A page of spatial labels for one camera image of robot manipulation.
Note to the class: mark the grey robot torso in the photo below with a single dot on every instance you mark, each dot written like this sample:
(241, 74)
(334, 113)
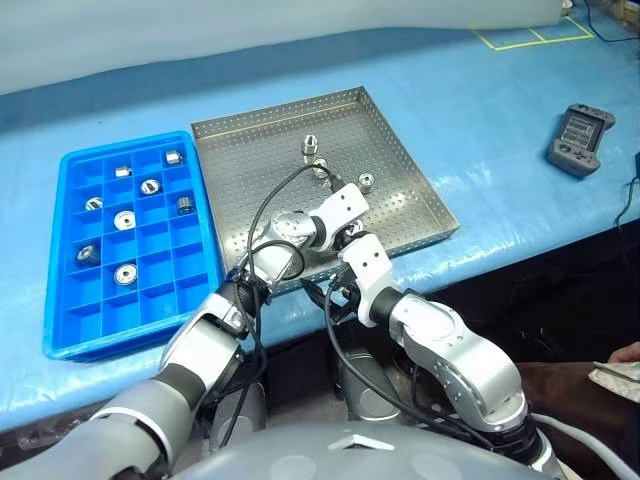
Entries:
(350, 457)

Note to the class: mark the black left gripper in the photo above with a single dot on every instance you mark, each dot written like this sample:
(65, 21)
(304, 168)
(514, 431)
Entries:
(341, 241)

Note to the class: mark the perforated steel tray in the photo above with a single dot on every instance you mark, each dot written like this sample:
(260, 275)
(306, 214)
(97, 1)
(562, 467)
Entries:
(250, 150)

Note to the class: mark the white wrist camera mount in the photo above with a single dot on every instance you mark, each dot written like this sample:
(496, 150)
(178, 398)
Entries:
(372, 272)
(350, 202)

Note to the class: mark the bystander bare hand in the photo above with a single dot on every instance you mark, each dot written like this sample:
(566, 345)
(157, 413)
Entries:
(627, 354)

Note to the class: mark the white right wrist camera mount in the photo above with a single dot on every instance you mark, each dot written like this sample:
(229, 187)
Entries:
(372, 272)

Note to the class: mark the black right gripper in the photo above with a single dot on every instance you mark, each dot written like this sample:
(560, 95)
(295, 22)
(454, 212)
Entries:
(348, 305)

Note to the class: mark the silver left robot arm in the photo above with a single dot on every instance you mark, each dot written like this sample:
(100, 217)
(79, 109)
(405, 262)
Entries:
(200, 345)

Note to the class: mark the brown clothed bystander leg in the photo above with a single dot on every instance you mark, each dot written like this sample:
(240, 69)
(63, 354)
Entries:
(565, 400)

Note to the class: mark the grey handheld remote controller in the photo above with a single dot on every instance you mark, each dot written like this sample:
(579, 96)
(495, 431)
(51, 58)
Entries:
(580, 142)

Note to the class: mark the pale patterned cloth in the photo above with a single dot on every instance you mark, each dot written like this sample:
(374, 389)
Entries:
(617, 381)

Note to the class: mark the small metal roller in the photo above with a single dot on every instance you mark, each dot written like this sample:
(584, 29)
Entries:
(86, 253)
(185, 205)
(93, 203)
(122, 171)
(124, 219)
(125, 274)
(172, 157)
(319, 167)
(366, 181)
(149, 186)

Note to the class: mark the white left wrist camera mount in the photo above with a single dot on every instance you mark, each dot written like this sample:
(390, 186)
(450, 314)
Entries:
(350, 202)

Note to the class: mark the blue plastic table cover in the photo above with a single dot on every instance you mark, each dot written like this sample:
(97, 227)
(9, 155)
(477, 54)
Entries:
(500, 150)

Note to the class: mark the metal nut in tray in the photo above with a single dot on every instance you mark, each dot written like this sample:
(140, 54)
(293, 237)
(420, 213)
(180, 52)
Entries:
(310, 146)

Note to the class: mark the grey rounded cylinder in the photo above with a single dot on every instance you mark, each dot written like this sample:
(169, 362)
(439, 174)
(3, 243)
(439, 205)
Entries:
(370, 395)
(245, 410)

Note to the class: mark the blue compartment tray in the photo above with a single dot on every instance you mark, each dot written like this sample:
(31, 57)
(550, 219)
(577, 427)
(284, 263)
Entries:
(90, 325)

